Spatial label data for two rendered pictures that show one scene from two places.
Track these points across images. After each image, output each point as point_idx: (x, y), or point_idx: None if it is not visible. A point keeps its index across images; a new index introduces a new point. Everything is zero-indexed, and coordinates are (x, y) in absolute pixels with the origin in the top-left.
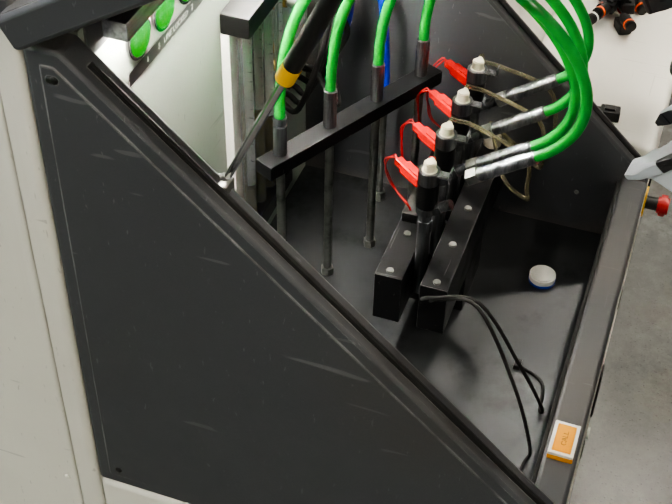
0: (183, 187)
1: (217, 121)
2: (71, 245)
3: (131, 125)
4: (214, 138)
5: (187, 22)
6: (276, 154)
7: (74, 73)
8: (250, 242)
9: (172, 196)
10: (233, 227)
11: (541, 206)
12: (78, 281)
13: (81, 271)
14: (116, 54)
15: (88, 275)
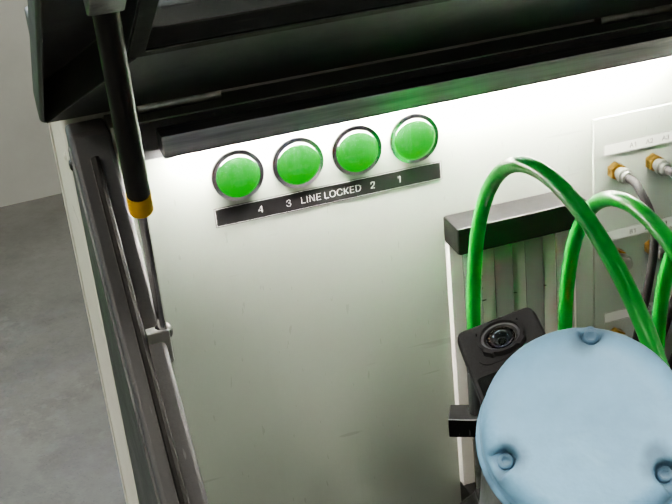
0: (112, 314)
1: (432, 345)
2: (110, 360)
3: (93, 229)
4: (423, 363)
5: (361, 199)
6: (469, 409)
7: (74, 160)
8: (136, 403)
9: (111, 323)
10: (129, 378)
11: None
12: (119, 405)
13: (117, 393)
14: (191, 179)
15: (119, 400)
